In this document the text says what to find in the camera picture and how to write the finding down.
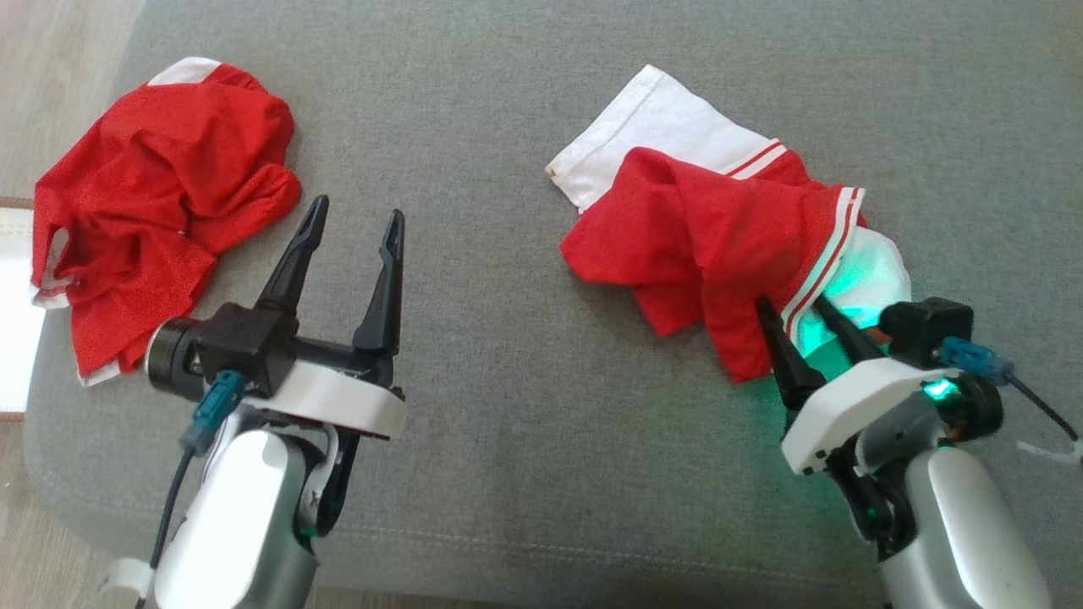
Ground white rug brown edge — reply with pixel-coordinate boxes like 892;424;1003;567
0;196;47;424

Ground black right cable teal plug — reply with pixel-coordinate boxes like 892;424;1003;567
941;337;1082;442

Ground red shirt white sleeves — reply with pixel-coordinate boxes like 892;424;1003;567
546;64;913;383

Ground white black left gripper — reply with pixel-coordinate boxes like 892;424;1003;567
252;195;409;442

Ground black left cable teal plug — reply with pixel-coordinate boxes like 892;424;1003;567
135;370;248;609

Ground red shorts white band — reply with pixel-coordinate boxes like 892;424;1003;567
30;57;303;387

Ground black cable teal plug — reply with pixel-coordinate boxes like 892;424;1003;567
135;370;248;609
941;337;1082;442

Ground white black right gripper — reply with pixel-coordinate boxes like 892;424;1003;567
756;294;965;476

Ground grey sofa seat cushion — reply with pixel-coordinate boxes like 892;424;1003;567
24;0;1083;609

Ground white left cable label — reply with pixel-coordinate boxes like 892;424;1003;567
100;557;155;598

